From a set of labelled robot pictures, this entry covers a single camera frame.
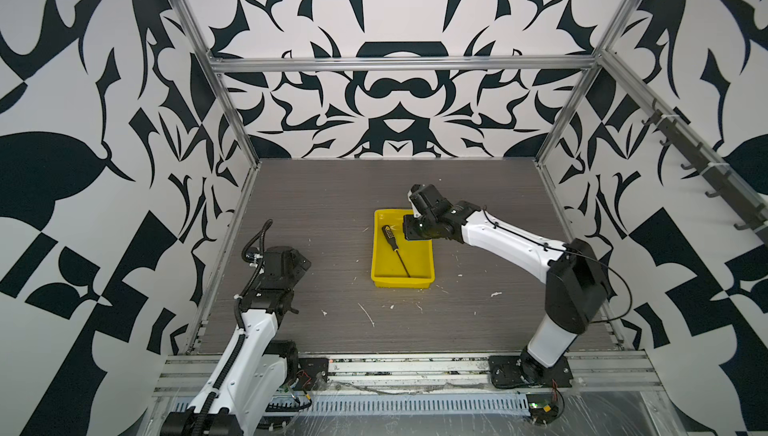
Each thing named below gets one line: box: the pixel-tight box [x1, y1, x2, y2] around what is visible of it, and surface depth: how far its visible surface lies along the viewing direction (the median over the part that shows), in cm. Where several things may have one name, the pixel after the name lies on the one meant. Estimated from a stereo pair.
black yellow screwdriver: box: [382, 225, 411, 278], surface depth 98 cm
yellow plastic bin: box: [370, 208, 435, 289], surface depth 93 cm
